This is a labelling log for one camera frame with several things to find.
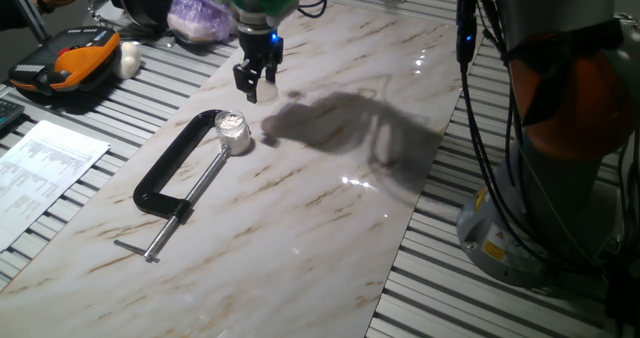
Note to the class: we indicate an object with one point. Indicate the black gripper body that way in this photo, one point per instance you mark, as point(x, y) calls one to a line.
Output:
point(260, 50)

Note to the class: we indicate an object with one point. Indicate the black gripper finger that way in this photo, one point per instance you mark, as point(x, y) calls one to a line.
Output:
point(272, 73)
point(246, 83)

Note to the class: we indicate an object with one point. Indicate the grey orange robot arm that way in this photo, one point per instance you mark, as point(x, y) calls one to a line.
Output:
point(560, 128)

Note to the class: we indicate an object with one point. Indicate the purple plastic bag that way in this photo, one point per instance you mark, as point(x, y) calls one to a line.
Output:
point(199, 15)

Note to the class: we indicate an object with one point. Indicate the black metal C-clamp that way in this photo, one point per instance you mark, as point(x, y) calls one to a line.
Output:
point(165, 170)

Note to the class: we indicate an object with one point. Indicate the black round reel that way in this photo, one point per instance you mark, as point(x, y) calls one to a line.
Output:
point(145, 0)

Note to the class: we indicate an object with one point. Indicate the marble pattern board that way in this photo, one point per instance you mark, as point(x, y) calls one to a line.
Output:
point(300, 203)

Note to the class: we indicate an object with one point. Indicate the orange black teach pendant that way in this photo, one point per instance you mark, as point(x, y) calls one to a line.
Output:
point(75, 58)

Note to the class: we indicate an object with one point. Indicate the white printed paper sheet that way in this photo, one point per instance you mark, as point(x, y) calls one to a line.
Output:
point(40, 173)

